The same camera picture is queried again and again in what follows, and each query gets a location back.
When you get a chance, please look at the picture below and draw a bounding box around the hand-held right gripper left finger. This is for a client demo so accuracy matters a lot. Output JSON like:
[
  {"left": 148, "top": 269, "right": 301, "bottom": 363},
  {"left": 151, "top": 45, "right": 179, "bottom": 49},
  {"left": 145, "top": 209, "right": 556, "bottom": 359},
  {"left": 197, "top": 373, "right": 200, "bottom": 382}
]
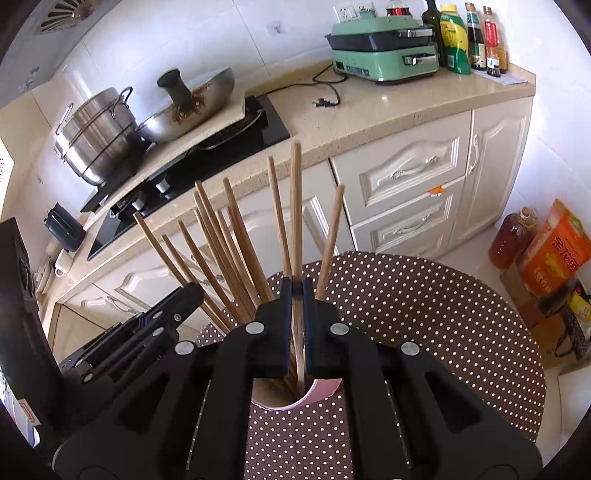
[{"left": 53, "top": 277, "right": 294, "bottom": 480}]

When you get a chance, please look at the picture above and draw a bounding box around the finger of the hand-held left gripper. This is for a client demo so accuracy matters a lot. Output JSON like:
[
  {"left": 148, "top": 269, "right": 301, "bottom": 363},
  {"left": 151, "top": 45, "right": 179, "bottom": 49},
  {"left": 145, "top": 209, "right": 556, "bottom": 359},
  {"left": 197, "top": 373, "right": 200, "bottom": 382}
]
[
  {"left": 139, "top": 282, "right": 205, "bottom": 326},
  {"left": 81, "top": 323, "right": 179, "bottom": 385}
]

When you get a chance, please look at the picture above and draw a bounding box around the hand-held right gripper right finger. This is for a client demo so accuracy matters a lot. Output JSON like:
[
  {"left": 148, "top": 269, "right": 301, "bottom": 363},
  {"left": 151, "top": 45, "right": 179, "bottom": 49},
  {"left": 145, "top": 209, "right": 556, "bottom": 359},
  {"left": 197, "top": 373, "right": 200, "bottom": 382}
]
[{"left": 302, "top": 277, "right": 543, "bottom": 480}]

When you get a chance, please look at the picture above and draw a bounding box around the bunch of wooden chopsticks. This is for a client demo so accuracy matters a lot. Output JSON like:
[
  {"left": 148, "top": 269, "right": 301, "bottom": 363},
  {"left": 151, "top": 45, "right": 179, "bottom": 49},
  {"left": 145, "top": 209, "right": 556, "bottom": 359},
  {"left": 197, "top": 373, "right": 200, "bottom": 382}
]
[{"left": 133, "top": 154, "right": 346, "bottom": 333}]

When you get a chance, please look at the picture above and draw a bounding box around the pink cup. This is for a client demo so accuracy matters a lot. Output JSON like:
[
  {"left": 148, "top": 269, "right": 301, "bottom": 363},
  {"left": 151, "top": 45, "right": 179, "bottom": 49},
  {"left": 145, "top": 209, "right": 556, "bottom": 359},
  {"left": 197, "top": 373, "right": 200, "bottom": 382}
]
[{"left": 252, "top": 377, "right": 343, "bottom": 411}]

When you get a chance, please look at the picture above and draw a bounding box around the slim brown chopstick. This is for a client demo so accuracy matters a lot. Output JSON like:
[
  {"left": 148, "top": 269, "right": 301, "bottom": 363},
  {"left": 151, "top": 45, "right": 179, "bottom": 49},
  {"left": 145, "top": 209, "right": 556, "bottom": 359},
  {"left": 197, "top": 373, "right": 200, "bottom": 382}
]
[{"left": 290, "top": 142, "right": 306, "bottom": 393}]

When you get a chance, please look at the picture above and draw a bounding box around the black appliance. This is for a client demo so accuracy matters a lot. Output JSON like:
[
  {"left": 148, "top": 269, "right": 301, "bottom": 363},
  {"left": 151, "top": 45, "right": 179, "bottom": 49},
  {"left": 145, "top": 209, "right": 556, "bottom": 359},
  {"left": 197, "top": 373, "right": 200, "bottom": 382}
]
[{"left": 0, "top": 217, "right": 64, "bottom": 416}]

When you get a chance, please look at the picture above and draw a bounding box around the ceramic bowl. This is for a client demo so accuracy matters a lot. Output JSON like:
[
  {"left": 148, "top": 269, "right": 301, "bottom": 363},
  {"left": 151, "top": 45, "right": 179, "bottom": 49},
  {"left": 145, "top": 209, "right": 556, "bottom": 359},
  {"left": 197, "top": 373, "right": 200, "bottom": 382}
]
[{"left": 34, "top": 258, "right": 58, "bottom": 291}]

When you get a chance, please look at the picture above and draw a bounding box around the dark blue kettle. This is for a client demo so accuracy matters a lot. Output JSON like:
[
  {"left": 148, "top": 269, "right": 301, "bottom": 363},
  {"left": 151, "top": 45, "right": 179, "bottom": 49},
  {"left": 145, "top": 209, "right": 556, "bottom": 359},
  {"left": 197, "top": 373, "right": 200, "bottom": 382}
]
[{"left": 44, "top": 203, "right": 88, "bottom": 252}]

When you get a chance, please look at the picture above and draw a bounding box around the cream cabinet drawer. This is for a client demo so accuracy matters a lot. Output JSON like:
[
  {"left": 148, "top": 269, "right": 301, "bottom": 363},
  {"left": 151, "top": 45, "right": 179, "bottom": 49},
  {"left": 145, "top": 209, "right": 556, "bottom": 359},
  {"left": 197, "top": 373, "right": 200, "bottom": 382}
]
[
  {"left": 351, "top": 178, "right": 467, "bottom": 259},
  {"left": 331, "top": 124, "right": 472, "bottom": 217}
]

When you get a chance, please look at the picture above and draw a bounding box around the black glass gas stove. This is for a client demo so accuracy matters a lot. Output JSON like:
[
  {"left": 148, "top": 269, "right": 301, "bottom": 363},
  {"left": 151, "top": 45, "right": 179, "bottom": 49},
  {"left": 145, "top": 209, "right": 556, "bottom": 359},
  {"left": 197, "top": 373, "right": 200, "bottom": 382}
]
[{"left": 87, "top": 95, "right": 291, "bottom": 261}]

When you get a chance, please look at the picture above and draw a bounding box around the steel steamer pot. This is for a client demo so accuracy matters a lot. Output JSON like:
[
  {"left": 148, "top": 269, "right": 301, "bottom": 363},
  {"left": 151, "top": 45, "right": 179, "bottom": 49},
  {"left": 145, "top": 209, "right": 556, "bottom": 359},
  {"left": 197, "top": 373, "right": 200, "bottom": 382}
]
[{"left": 54, "top": 87, "right": 144, "bottom": 186}]

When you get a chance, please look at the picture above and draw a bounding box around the steel wok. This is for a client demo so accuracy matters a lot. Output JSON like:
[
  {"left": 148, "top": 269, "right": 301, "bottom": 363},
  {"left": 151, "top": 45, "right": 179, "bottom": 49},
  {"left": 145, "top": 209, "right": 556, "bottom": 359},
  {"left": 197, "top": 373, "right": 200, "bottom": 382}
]
[{"left": 136, "top": 67, "right": 236, "bottom": 144}]

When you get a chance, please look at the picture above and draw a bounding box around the beige stone countertop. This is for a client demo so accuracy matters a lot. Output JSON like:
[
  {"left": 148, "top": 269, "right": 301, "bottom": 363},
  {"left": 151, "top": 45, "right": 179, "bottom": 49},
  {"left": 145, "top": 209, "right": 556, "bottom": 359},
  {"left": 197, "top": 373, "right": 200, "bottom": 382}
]
[{"left": 34, "top": 65, "right": 539, "bottom": 305}]

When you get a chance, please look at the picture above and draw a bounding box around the cooking oil bottle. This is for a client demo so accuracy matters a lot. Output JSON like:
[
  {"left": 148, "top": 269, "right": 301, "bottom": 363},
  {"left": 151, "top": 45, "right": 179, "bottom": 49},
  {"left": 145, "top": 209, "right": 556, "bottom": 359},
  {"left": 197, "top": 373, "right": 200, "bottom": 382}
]
[{"left": 488, "top": 208, "right": 539, "bottom": 271}]

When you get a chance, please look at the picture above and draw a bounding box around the cardboard box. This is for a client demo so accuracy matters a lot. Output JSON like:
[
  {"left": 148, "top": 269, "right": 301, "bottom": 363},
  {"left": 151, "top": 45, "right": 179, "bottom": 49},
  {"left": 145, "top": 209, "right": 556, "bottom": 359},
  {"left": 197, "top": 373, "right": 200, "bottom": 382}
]
[{"left": 501, "top": 263, "right": 578, "bottom": 370}]

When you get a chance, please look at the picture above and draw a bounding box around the cream base cabinet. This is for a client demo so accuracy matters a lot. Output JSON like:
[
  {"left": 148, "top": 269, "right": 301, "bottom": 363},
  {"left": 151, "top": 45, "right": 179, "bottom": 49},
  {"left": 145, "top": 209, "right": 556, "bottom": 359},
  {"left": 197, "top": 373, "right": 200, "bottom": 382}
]
[{"left": 46, "top": 95, "right": 534, "bottom": 352}]

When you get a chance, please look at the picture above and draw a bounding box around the orange rice bag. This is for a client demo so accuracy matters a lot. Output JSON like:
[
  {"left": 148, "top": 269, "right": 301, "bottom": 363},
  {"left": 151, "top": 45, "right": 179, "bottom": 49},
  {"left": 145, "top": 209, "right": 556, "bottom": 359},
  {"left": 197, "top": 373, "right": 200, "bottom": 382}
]
[{"left": 516, "top": 199, "right": 585, "bottom": 298}]

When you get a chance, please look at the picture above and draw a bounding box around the green electric grill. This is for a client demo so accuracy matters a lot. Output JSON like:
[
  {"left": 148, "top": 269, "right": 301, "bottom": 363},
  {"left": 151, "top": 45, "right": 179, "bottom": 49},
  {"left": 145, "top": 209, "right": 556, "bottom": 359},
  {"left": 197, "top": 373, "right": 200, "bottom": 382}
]
[{"left": 324, "top": 11, "right": 440, "bottom": 84}]

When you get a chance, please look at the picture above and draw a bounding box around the black mesh bag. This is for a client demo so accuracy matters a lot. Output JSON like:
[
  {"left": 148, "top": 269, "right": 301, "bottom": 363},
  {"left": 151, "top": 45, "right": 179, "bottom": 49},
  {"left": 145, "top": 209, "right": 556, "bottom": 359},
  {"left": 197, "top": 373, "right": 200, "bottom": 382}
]
[{"left": 554, "top": 279, "right": 591, "bottom": 361}]

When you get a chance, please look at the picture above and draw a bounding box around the grey range hood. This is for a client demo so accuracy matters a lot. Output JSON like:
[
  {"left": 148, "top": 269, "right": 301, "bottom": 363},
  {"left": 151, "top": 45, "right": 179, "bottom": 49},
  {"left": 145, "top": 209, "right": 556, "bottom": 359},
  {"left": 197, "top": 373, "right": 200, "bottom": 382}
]
[{"left": 0, "top": 0, "right": 118, "bottom": 107}]

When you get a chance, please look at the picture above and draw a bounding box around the yellow green bottle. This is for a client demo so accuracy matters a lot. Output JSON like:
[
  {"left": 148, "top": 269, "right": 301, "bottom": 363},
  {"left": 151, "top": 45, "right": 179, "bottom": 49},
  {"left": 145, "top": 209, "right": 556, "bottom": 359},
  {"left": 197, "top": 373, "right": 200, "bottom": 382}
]
[{"left": 438, "top": 4, "right": 472, "bottom": 75}]

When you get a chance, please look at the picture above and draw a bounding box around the dark olive oil bottle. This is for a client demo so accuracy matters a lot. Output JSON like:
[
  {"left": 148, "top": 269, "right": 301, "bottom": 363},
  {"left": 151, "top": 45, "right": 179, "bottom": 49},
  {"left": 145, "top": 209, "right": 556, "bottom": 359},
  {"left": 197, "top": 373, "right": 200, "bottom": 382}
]
[{"left": 421, "top": 0, "right": 448, "bottom": 68}]

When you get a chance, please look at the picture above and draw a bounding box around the dark sauce bottle green label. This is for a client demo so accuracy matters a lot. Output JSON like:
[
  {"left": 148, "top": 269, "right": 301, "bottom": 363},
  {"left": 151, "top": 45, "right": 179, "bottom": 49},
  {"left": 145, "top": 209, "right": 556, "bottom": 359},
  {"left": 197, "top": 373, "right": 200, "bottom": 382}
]
[{"left": 464, "top": 2, "right": 487, "bottom": 71}]

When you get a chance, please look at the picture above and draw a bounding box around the sauce bottle red label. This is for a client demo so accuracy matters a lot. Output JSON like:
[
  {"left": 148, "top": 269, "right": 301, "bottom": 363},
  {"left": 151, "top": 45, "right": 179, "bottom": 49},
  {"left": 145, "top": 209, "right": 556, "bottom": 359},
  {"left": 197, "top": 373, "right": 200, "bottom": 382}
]
[{"left": 482, "top": 6, "right": 509, "bottom": 73}]

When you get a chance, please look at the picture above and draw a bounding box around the black power cord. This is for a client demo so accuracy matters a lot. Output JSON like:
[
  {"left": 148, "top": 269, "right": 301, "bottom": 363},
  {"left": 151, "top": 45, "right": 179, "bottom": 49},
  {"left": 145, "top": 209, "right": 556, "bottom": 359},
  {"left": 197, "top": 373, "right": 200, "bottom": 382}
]
[{"left": 311, "top": 62, "right": 348, "bottom": 110}]

